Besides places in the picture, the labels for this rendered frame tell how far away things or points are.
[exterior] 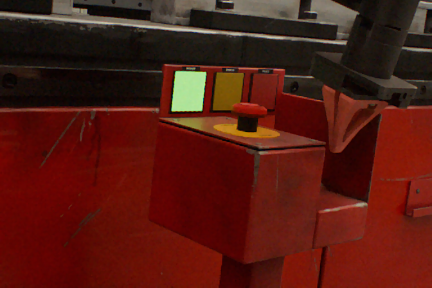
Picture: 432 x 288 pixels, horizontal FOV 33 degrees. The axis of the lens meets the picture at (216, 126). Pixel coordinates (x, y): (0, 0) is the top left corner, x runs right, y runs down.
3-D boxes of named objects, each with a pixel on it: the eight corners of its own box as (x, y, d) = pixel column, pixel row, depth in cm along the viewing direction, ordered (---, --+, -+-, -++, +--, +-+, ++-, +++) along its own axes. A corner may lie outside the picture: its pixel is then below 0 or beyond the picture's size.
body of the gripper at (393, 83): (342, 68, 86) (364, 8, 83) (413, 103, 79) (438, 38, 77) (306, 66, 81) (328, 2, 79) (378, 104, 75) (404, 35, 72)
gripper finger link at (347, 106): (323, 132, 88) (349, 59, 85) (368, 159, 84) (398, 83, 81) (285, 134, 84) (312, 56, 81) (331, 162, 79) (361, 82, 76)
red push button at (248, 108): (245, 141, 77) (249, 107, 76) (219, 134, 79) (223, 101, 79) (271, 139, 79) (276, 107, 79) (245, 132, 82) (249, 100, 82)
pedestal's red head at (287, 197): (244, 265, 73) (266, 85, 70) (146, 220, 84) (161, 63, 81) (364, 239, 86) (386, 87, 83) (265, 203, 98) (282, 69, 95)
